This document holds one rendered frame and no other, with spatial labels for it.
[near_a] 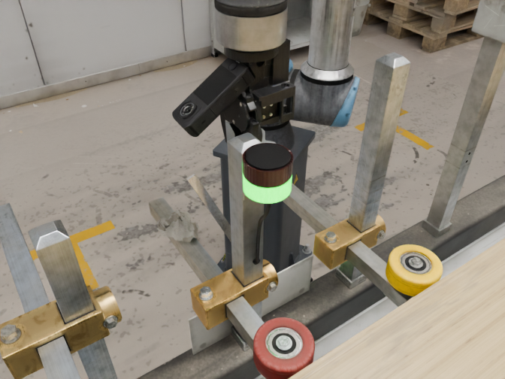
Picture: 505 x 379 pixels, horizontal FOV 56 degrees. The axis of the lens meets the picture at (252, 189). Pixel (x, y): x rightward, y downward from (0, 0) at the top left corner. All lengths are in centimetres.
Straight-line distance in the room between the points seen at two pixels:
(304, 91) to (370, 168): 61
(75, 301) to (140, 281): 134
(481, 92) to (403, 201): 144
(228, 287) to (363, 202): 28
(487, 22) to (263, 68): 41
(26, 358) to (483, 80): 82
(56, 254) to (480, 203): 100
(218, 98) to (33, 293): 34
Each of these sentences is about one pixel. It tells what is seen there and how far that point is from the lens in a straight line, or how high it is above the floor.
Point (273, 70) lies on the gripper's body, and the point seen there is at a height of 117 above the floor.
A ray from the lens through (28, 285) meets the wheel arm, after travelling 69.
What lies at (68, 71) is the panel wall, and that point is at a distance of 334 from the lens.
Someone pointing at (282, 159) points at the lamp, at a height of 113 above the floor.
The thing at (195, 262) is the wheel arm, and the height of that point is 86.
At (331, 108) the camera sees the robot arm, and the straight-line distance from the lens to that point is 135.
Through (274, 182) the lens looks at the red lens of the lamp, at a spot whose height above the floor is 111.
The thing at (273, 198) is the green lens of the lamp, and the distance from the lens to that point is 56.
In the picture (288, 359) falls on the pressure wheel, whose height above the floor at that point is 91.
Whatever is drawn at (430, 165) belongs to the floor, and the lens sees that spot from 263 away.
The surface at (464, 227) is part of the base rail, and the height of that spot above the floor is 70.
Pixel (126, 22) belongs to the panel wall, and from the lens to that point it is 335.
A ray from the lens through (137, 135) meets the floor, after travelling 278.
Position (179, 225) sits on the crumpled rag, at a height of 88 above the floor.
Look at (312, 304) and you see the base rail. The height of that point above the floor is 70.
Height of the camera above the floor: 144
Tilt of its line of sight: 39 degrees down
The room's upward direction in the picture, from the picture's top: straight up
